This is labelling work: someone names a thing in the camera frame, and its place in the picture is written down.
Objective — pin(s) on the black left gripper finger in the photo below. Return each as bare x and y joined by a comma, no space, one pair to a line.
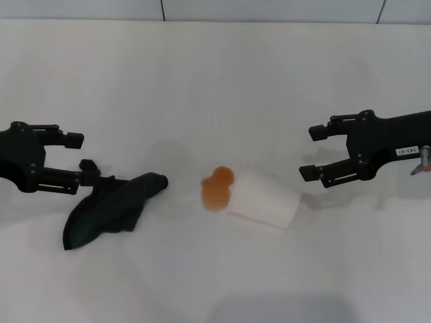
72,139
57,178

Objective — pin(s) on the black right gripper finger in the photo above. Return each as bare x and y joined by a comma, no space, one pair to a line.
336,173
320,132

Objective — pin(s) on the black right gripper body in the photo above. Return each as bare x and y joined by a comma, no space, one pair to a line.
380,141

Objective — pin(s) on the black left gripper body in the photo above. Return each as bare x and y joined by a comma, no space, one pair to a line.
20,154

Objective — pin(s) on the dark blue rag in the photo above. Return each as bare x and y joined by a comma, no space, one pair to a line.
111,208

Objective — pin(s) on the white paper cup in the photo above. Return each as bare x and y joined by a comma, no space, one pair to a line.
262,198

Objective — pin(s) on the orange liquid stain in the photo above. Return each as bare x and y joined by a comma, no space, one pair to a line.
217,191

